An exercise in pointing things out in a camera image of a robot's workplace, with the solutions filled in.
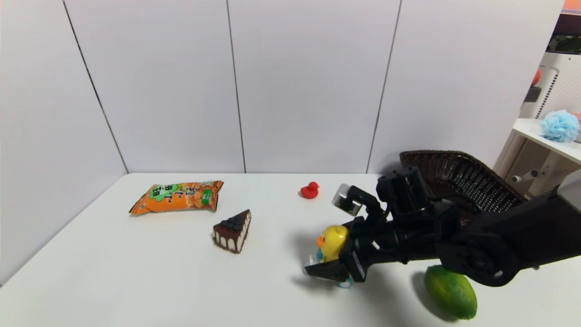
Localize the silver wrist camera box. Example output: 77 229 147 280
332 183 377 217

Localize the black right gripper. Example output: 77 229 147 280
304 216 400 282

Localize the brown wicker basket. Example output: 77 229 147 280
399 150 527 228

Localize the yellow duck toy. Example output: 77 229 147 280
310 225 354 289

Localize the blue bath pouf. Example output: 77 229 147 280
539 110 581 143

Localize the white side table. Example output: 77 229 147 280
492 118 581 200

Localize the orange snack bag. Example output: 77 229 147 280
129 181 224 215

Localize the green lime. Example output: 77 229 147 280
424 265 478 320

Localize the white perforated appliance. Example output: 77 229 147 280
520 52 581 121

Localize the chocolate cake slice toy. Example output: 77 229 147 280
212 209 251 254

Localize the white stand with knobs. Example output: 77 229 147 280
512 152 572 198

